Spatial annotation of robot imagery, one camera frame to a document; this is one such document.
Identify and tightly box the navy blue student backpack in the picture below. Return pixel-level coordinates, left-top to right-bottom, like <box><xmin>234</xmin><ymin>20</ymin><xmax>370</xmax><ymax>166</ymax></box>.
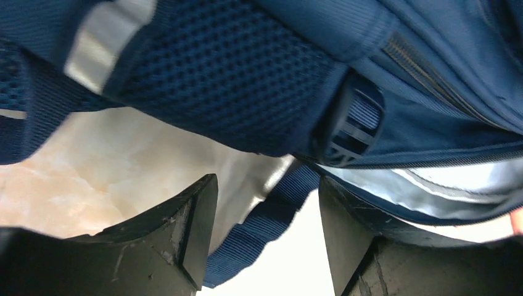
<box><xmin>1</xmin><ymin>1</ymin><xmax>522</xmax><ymax>287</ymax></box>

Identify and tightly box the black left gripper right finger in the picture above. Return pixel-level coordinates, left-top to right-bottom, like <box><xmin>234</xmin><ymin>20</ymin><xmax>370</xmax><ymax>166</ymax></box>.
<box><xmin>319</xmin><ymin>177</ymin><xmax>522</xmax><ymax>295</ymax></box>

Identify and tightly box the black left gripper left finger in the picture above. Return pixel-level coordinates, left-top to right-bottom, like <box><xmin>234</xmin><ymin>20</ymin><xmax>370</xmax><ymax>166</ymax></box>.
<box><xmin>1</xmin><ymin>174</ymin><xmax>218</xmax><ymax>295</ymax></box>

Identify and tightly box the pink pen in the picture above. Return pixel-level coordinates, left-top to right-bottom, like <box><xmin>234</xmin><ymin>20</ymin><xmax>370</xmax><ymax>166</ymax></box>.
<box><xmin>509</xmin><ymin>208</ymin><xmax>523</xmax><ymax>236</ymax></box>

